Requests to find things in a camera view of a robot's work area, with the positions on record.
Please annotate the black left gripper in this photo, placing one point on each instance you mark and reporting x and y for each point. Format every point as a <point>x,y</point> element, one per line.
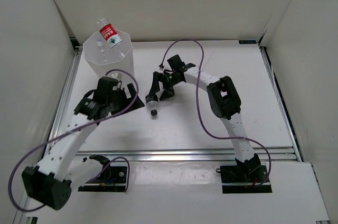
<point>127,101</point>

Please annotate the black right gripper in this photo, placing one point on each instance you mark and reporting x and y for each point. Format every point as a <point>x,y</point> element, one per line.
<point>156,87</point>

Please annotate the small black label bottle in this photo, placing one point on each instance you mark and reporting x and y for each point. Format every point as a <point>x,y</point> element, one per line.
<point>152,104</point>

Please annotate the clear white cap bottle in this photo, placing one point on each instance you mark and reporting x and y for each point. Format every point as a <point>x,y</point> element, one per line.
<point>105,55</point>

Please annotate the red label plastic bottle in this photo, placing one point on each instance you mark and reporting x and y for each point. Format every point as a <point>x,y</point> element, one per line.
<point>108,32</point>

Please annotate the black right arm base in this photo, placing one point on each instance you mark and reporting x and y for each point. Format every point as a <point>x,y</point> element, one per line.
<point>234,181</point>

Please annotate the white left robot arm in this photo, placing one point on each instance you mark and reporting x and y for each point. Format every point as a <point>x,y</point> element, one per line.
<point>80,127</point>

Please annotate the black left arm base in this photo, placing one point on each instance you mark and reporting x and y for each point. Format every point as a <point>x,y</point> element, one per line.
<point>114,178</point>

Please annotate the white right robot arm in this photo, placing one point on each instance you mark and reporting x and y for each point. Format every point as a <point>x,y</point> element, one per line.
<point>224,101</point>

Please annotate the white translucent plastic bin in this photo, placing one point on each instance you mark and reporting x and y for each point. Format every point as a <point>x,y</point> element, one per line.
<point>124,50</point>

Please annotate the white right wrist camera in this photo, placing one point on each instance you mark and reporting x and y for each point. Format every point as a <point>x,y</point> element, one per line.
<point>161,67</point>

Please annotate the aluminium right rail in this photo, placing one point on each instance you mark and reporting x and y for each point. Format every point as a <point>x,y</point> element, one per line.
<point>281,102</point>

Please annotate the aluminium front rail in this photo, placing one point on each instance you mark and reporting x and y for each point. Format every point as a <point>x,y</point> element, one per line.
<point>179,154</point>

